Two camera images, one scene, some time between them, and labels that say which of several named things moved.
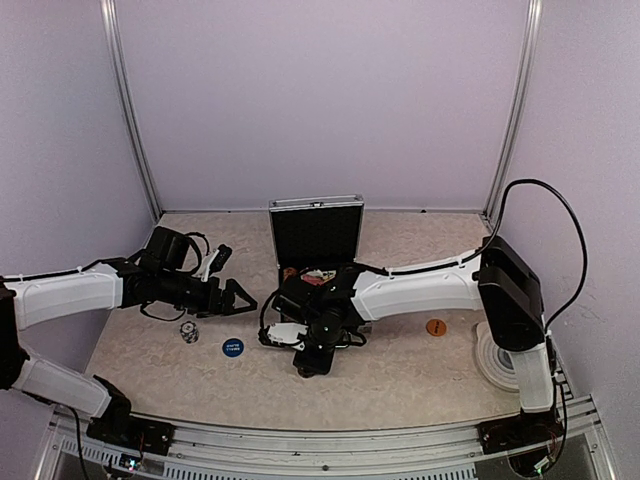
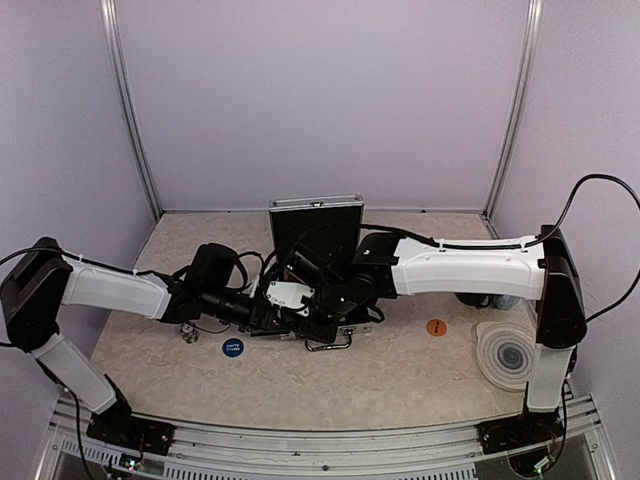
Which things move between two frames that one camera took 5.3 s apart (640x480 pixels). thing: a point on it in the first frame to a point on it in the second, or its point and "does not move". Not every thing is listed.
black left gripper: [211, 307] to [261, 319]
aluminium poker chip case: [314, 235] does not move
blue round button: [232, 347] does not move
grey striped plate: [487, 355] does not move
